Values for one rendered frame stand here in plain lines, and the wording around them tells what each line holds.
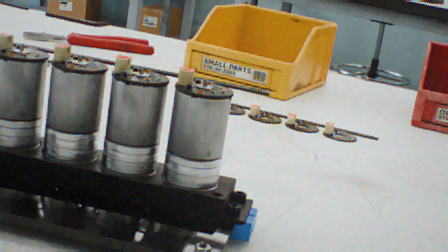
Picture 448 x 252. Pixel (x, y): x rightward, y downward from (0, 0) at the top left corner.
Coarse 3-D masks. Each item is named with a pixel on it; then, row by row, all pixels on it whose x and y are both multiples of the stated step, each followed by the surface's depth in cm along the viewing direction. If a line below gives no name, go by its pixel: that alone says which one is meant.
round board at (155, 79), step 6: (126, 72) 30; (150, 72) 32; (120, 78) 30; (126, 78) 30; (138, 78) 30; (144, 78) 31; (150, 78) 31; (156, 78) 31; (162, 78) 31; (168, 78) 31; (138, 84) 30; (144, 84) 30; (150, 84) 30; (156, 84) 30; (162, 84) 30
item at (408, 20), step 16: (288, 0) 267; (304, 0) 266; (320, 0) 264; (336, 0) 262; (352, 0) 256; (368, 0) 255; (384, 0) 253; (400, 0) 251; (416, 0) 262; (368, 16) 259; (384, 16) 257; (400, 16) 256; (416, 16) 254; (432, 16) 249
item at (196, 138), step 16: (176, 96) 30; (192, 96) 30; (176, 112) 30; (192, 112) 30; (208, 112) 30; (224, 112) 30; (176, 128) 30; (192, 128) 30; (208, 128) 30; (224, 128) 31; (176, 144) 30; (192, 144) 30; (208, 144) 30; (224, 144) 31; (176, 160) 30; (192, 160) 30; (208, 160) 30; (176, 176) 31; (192, 176) 30; (208, 176) 31
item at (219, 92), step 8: (200, 80) 31; (176, 88) 30; (184, 88) 30; (192, 88) 30; (216, 88) 31; (224, 88) 31; (200, 96) 29; (208, 96) 29; (216, 96) 30; (224, 96) 30; (232, 96) 30
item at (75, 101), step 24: (72, 72) 30; (48, 96) 31; (72, 96) 30; (96, 96) 31; (48, 120) 31; (72, 120) 31; (96, 120) 31; (48, 144) 31; (72, 144) 31; (96, 144) 32
